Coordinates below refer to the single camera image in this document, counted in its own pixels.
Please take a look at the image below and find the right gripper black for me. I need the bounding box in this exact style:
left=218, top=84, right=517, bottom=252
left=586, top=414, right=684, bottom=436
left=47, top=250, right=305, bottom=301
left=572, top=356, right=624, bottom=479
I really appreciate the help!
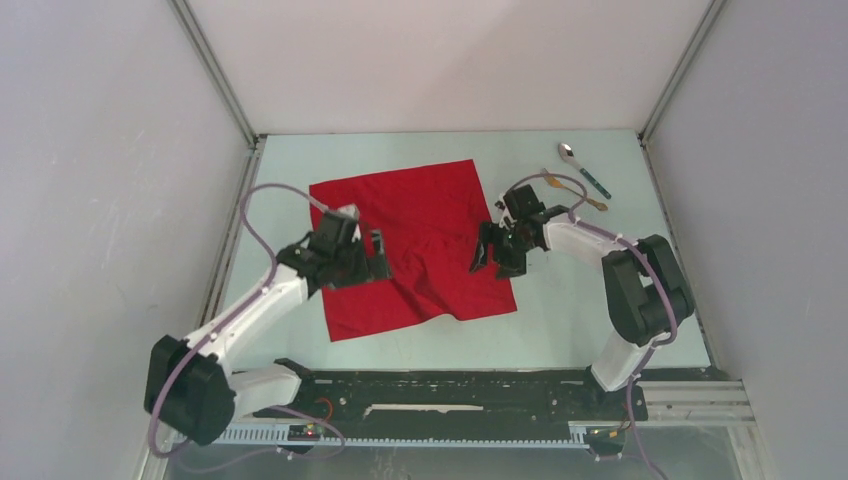
left=469, top=218, right=537, bottom=280

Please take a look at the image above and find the red cloth napkin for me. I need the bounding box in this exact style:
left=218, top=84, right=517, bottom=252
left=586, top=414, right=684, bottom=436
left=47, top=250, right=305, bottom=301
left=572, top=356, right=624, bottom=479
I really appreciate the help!
left=309, top=159, right=517, bottom=342

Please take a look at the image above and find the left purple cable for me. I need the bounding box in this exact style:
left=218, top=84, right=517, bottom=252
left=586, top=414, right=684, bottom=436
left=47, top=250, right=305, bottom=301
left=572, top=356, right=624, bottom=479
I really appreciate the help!
left=146, top=183, right=339, bottom=460

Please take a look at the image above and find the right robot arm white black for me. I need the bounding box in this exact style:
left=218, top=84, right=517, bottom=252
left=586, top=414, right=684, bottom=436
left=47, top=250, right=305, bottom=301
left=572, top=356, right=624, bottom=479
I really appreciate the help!
left=470, top=185, right=695, bottom=418

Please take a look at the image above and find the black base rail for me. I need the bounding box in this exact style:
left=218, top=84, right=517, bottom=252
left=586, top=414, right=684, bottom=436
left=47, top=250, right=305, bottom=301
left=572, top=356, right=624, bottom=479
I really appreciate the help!
left=256, top=365, right=648, bottom=444

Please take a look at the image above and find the left corner aluminium profile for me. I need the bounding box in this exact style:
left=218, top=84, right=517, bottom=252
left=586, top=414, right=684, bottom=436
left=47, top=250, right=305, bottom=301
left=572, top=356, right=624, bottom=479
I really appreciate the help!
left=168, top=0, right=264, bottom=326

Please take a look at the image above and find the gold fork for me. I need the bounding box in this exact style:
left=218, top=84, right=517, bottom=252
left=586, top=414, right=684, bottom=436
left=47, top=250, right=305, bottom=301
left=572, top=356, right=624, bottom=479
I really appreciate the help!
left=539, top=167, right=609, bottom=213

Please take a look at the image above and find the silver spoon blue handle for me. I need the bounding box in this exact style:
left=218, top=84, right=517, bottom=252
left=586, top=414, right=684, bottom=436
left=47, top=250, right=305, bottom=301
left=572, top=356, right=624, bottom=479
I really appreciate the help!
left=557, top=143, right=612, bottom=200

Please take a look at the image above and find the corner aluminium profile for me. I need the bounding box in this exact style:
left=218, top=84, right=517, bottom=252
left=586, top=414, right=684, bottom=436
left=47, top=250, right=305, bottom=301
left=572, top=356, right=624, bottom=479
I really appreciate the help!
left=637, top=0, right=730, bottom=359
left=168, top=0, right=264, bottom=326

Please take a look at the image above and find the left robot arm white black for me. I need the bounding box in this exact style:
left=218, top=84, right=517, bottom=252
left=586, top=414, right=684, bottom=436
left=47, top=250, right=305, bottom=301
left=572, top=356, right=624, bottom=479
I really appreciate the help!
left=144, top=205, right=392, bottom=445

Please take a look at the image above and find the right corner aluminium profile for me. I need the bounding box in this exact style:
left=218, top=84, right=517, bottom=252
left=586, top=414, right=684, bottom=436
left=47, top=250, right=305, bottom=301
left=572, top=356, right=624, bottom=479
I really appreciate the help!
left=637, top=0, right=730, bottom=359

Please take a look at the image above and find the aluminium frame rail front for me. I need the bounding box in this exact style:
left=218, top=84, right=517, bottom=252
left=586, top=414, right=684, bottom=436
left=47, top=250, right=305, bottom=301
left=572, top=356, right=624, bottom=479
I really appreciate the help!
left=131, top=380, right=771, bottom=479

